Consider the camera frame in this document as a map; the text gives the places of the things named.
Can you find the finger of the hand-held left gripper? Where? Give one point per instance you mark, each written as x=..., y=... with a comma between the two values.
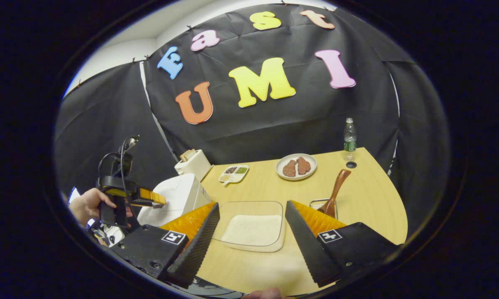
x=147, y=198

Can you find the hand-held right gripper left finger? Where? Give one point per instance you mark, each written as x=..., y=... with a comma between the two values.
x=197, y=249

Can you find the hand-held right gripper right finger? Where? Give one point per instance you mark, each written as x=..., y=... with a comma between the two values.
x=307, y=249

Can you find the white rice cooker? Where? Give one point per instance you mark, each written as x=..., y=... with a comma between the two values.
x=179, y=195

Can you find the clear plastic rice container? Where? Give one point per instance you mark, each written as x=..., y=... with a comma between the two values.
x=251, y=228

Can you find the brown wooden spoon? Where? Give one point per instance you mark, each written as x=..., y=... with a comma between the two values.
x=336, y=187

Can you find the white toaster with bread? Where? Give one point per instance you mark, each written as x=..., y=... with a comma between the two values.
x=193, y=166

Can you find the brown meat piece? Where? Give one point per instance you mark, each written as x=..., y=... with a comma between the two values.
x=289, y=168
x=303, y=165

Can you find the white round plate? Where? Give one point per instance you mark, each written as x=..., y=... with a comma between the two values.
x=280, y=170

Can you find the white divided grain dish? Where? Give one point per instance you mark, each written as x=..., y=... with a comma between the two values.
x=234, y=172

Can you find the black round table grommet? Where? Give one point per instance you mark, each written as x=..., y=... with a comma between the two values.
x=351, y=164

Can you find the clear plastic water bottle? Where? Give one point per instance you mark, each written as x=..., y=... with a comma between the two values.
x=350, y=143

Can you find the black backdrop cloth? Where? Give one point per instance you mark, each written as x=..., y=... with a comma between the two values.
x=295, y=124

